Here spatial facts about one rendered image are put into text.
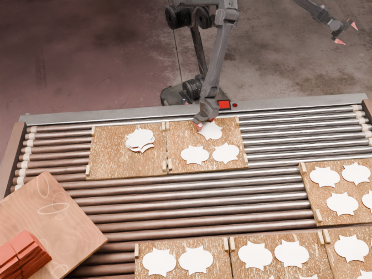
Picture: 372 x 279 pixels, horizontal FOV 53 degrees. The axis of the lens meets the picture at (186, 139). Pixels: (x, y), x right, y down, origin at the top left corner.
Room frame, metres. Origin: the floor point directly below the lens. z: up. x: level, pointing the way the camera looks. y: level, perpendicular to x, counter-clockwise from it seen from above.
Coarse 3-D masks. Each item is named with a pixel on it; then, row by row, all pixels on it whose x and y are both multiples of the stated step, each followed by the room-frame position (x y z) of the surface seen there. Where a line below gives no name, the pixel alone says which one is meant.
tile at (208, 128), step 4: (204, 124) 1.38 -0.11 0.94; (208, 124) 1.38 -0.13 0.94; (212, 124) 1.38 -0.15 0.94; (204, 128) 1.35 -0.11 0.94; (208, 128) 1.35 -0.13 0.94; (212, 128) 1.35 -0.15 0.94; (216, 128) 1.35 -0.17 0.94; (220, 128) 1.34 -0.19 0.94; (200, 132) 1.32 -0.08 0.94; (204, 132) 1.32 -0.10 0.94; (208, 132) 1.32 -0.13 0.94; (212, 132) 1.32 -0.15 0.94; (216, 132) 1.32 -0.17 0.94; (220, 132) 1.32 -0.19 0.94; (204, 136) 1.30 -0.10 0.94; (208, 136) 1.29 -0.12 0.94; (212, 136) 1.29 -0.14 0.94; (216, 136) 1.29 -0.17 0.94; (220, 136) 1.29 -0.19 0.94
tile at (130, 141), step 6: (138, 132) 1.32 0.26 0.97; (144, 132) 1.32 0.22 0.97; (150, 132) 1.32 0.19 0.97; (132, 138) 1.28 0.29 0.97; (138, 138) 1.28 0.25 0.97; (144, 138) 1.28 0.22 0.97; (150, 138) 1.28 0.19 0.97; (132, 144) 1.24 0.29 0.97; (138, 144) 1.24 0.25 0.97; (144, 144) 1.23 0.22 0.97
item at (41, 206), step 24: (24, 192) 0.93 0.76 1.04; (48, 192) 0.92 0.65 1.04; (0, 216) 0.81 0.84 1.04; (24, 216) 0.80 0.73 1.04; (48, 216) 0.80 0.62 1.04; (72, 216) 0.79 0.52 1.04; (0, 240) 0.69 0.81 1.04; (48, 240) 0.68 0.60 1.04; (72, 240) 0.68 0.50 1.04; (96, 240) 0.67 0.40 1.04; (48, 264) 0.58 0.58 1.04; (72, 264) 0.58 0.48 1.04
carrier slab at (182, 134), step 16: (176, 128) 1.37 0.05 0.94; (192, 128) 1.36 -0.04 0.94; (224, 128) 1.35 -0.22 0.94; (176, 144) 1.25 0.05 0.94; (192, 144) 1.25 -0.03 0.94; (208, 144) 1.24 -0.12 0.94; (240, 144) 1.23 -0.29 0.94; (176, 160) 1.15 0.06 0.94; (208, 160) 1.14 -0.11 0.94; (240, 160) 1.13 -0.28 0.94
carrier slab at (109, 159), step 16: (96, 128) 1.39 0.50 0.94; (112, 128) 1.39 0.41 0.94; (128, 128) 1.38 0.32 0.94; (144, 128) 1.38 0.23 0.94; (160, 128) 1.37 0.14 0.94; (96, 144) 1.28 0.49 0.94; (112, 144) 1.27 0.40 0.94; (160, 144) 1.26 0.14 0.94; (96, 160) 1.17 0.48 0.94; (112, 160) 1.17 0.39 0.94; (128, 160) 1.16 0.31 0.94; (144, 160) 1.16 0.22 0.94; (160, 160) 1.15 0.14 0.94; (96, 176) 1.07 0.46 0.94; (112, 176) 1.07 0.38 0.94; (128, 176) 1.06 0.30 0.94; (144, 176) 1.06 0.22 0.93
